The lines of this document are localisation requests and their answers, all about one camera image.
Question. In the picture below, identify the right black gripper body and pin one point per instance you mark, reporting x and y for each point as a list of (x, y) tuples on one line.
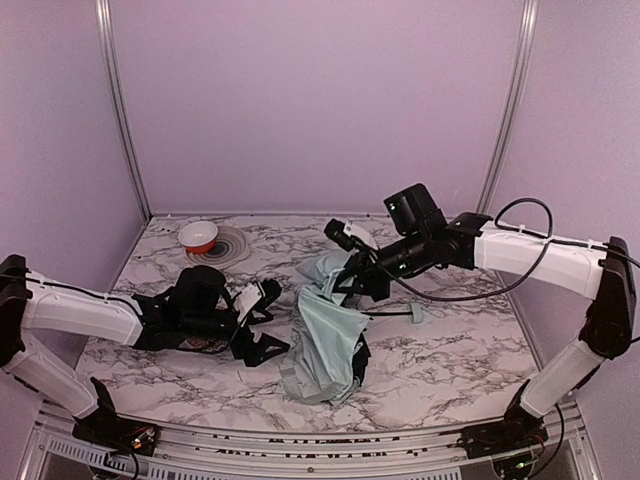
[(361, 273)]

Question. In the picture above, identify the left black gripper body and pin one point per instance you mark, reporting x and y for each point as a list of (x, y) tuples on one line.
[(245, 330)]

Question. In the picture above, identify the mint green folding umbrella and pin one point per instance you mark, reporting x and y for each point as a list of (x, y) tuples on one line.
[(327, 362)]

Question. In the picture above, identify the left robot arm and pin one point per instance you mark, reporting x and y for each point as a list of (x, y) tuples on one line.
[(198, 314)]

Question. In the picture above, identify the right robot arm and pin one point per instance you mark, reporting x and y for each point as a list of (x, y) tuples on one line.
[(598, 271)]

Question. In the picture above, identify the red patterned bowl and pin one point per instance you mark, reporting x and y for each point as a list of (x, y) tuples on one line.
[(204, 345)]

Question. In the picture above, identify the orange white bowl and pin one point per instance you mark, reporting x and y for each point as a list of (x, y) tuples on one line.
[(198, 237)]

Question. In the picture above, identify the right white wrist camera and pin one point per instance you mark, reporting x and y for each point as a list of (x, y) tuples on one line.
[(350, 236)]

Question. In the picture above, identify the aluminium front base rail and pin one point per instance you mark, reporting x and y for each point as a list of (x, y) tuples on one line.
[(189, 452)]

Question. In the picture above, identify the right aluminium frame post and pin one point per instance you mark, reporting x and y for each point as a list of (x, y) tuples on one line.
[(516, 86)]

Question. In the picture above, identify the aluminium frame post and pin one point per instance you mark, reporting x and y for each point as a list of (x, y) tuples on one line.
[(116, 93), (516, 86)]

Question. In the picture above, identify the left aluminium frame post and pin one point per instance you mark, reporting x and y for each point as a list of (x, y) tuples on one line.
[(116, 93)]

